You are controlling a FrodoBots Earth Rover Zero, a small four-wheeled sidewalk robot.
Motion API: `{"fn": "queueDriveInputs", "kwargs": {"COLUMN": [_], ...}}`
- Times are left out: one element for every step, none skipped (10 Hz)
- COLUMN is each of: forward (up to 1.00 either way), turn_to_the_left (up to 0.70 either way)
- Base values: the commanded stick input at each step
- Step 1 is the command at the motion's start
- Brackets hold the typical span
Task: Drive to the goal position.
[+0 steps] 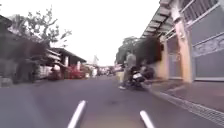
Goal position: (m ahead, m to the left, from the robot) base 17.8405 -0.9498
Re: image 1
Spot person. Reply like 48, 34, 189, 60
118, 50, 138, 91

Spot grey asphalt road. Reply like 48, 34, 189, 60
0, 74, 224, 128

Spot dark green tree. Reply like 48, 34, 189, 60
114, 35, 163, 68

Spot red car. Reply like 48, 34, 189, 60
63, 65, 86, 80

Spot low building with porch roof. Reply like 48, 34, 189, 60
46, 47, 88, 79

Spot robot's own part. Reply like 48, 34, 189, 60
139, 109, 156, 128
66, 99, 87, 128

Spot thin-branched tree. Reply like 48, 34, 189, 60
8, 6, 73, 48

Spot dark bushes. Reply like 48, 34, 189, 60
11, 43, 48, 84

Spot grey concrete pavement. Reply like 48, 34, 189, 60
146, 79, 224, 114

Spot low grey building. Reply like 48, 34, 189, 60
0, 14, 16, 88

